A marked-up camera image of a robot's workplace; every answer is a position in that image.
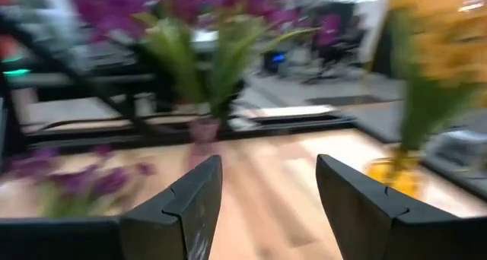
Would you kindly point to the purple ribbed glass vase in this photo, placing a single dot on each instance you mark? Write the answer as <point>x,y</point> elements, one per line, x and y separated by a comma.
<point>205,130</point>

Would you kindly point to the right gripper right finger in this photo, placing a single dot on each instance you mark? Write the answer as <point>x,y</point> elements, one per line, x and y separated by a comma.
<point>361,214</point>

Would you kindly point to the black aluminium table frame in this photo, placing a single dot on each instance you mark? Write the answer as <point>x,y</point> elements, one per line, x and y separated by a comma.
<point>285,125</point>

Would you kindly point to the purple artificial flower bunch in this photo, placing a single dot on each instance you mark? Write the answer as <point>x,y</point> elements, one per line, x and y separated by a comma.
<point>171,54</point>
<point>232,62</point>
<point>76,182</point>

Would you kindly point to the yellow glass bottle vase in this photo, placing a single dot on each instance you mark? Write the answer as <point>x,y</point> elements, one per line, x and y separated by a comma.
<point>395,180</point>

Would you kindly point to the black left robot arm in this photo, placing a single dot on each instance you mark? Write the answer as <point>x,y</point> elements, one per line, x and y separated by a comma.
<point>76,77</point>

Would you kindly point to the black box blue light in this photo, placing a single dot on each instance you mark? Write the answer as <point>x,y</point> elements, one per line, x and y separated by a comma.
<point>277,58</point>

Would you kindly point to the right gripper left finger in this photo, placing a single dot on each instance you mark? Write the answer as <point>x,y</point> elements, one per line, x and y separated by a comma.
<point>190,222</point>

